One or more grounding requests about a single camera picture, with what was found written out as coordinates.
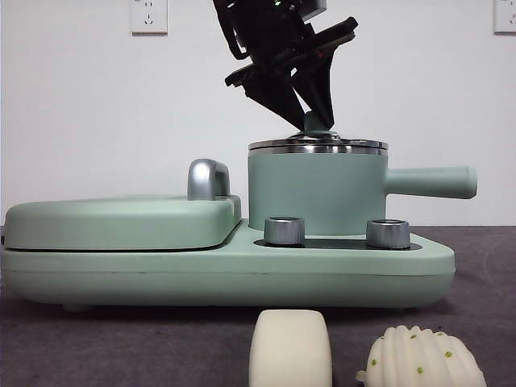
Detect glass pot lid green knob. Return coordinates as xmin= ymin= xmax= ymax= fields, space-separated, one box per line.
xmin=248 ymin=111 xmax=390 ymax=156

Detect white rectangular steamed bun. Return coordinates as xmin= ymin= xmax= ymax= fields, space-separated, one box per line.
xmin=248 ymin=309 xmax=334 ymax=387

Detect white ridged bun green dots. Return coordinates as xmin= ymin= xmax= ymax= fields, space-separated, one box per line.
xmin=356 ymin=325 xmax=487 ymax=387

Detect silver control knob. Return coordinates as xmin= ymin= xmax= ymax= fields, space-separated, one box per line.
xmin=365 ymin=218 xmax=411 ymax=249
xmin=264 ymin=216 xmax=306 ymax=246

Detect black control panel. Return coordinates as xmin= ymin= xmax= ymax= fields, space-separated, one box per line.
xmin=254 ymin=237 xmax=422 ymax=251

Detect green breakfast machine base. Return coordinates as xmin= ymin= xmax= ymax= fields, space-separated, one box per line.
xmin=0 ymin=223 xmax=457 ymax=314

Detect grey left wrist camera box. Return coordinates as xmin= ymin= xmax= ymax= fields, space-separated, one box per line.
xmin=302 ymin=0 xmax=328 ymax=23

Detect green steamer pot with handle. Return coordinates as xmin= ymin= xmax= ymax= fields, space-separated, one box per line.
xmin=246 ymin=144 xmax=479 ymax=237

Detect silver griddle cover handle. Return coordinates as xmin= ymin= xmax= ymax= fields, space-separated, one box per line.
xmin=187 ymin=159 xmax=231 ymax=201

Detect white wall socket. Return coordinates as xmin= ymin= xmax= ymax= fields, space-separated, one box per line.
xmin=129 ymin=0 xmax=169 ymax=35
xmin=493 ymin=0 xmax=516 ymax=35

